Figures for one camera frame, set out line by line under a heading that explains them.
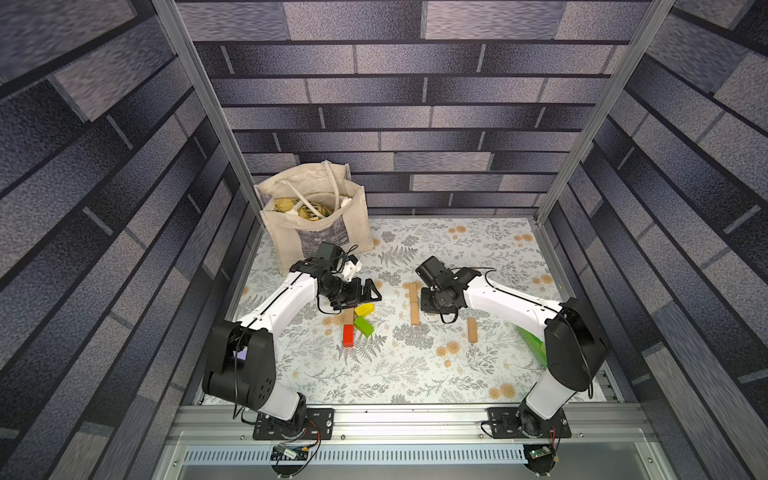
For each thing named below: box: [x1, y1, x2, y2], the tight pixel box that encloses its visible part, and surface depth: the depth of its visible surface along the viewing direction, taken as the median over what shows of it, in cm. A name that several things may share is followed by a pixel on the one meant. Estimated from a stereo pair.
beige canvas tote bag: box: [254, 160, 375, 276], surface depth 94 cm
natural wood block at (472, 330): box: [467, 318, 478, 343], surface depth 92 cm
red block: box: [342, 324, 355, 347], surface depth 90 cm
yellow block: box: [355, 302, 375, 317], surface depth 94 cm
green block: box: [354, 316, 375, 338], surface depth 92 cm
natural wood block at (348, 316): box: [344, 308, 354, 325], surface depth 93 cm
